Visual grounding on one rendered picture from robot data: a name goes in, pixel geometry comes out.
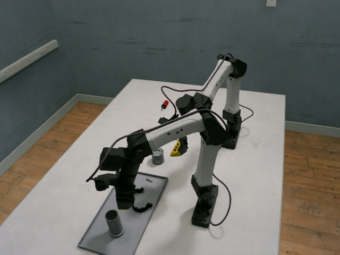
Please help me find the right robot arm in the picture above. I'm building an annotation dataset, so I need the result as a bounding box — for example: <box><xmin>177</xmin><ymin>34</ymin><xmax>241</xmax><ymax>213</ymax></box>
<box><xmin>175</xmin><ymin>54</ymin><xmax>247</xmax><ymax>145</ymax></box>

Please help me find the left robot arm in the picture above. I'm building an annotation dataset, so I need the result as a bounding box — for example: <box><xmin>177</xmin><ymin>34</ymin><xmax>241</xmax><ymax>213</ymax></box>
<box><xmin>95</xmin><ymin>103</ymin><xmax>228</xmax><ymax>225</ymax></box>

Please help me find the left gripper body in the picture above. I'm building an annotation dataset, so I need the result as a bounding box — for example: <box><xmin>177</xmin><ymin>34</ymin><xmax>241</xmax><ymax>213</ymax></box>
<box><xmin>115</xmin><ymin>170</ymin><xmax>137</xmax><ymax>209</ymax></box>

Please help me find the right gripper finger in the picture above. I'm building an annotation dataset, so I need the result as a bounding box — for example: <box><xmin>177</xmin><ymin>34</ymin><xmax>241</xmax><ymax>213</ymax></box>
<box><xmin>170</xmin><ymin>141</ymin><xmax>181</xmax><ymax>157</ymax></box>

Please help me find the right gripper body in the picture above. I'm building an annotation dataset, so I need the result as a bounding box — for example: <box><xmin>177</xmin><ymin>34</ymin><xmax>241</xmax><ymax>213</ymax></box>
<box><xmin>177</xmin><ymin>136</ymin><xmax>188</xmax><ymax>155</ymax></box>

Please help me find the red-handled screwdriver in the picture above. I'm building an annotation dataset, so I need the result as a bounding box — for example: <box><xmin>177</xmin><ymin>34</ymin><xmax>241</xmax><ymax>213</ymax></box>
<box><xmin>161</xmin><ymin>100</ymin><xmax>169</xmax><ymax>111</ymax></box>

